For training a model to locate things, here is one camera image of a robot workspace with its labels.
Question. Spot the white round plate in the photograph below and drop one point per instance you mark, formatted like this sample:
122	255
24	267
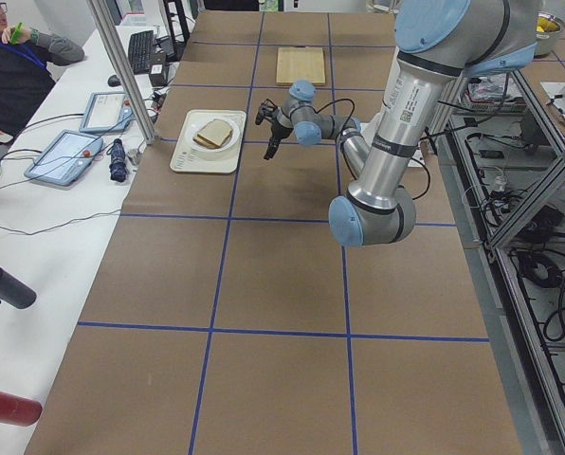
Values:
195	124

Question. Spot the black computer mouse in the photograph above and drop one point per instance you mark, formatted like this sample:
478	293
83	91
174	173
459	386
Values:
113	81

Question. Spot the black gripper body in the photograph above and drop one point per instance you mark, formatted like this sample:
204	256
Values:
279	129

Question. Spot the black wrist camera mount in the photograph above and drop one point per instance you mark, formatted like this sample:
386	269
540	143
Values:
267	111

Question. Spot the blue teach pendant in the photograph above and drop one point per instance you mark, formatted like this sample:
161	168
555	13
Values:
106	112
65	159

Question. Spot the plain white bread slice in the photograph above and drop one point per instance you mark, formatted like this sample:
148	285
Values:
216	128

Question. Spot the seated person in black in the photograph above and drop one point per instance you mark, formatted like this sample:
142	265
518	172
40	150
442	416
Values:
25	80

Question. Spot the black keyboard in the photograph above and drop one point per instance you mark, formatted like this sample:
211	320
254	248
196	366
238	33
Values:
140	51

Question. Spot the small silver cylinder weight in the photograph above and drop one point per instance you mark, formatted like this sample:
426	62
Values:
134	156

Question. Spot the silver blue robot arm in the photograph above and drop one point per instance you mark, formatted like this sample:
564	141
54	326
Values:
437	42

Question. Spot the far blue teach pendant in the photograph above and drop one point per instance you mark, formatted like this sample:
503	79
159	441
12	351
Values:
106	112

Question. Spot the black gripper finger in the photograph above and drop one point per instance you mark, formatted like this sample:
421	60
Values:
272	148

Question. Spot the folded dark blue umbrella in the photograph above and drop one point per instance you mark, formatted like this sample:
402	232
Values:
117	167

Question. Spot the cream bear serving tray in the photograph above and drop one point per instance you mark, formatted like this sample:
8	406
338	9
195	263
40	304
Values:
186	159

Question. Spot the black bottle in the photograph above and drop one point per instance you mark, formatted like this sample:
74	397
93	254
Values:
14	292

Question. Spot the near blue teach pendant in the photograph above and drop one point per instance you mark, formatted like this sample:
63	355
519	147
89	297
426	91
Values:
65	159

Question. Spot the aluminium frame post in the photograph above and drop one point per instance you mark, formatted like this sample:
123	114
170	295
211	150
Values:
118	58

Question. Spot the red bottle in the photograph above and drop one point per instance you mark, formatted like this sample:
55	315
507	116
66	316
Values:
19	411

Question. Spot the white pedestal column base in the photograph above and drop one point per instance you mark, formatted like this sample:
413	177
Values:
369	129

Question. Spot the wooden cutting board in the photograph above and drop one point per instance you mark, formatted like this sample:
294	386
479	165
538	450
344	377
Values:
300	63

